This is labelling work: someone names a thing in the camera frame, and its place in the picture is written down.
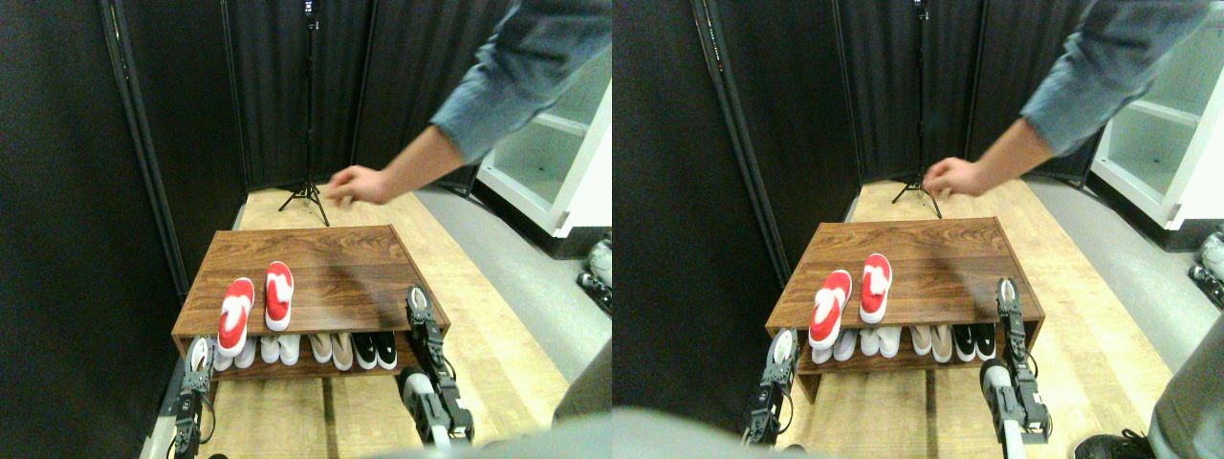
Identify grey and black device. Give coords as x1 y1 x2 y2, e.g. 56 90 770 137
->
1188 229 1224 315
576 234 613 318

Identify red shoe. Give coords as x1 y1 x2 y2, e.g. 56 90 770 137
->
217 277 256 359
808 269 853 350
859 253 894 325
264 261 295 333

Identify white shelf unit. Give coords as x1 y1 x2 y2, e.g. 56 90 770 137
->
475 48 613 238
1088 5 1224 230

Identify black tripod stand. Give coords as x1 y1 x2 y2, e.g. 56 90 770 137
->
891 0 944 220
278 0 331 228

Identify grey curtain stand foot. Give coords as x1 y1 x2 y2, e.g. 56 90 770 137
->
142 384 183 459

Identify person's hand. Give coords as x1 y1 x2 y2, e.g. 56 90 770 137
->
325 165 393 208
923 156 991 199

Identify brown shoe rack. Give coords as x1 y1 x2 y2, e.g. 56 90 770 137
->
171 225 451 383
765 216 1046 404

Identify person's legs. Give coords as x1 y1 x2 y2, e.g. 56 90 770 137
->
1071 314 1224 459

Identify black curtain stand pole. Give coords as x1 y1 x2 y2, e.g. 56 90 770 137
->
99 0 189 299
690 0 795 288

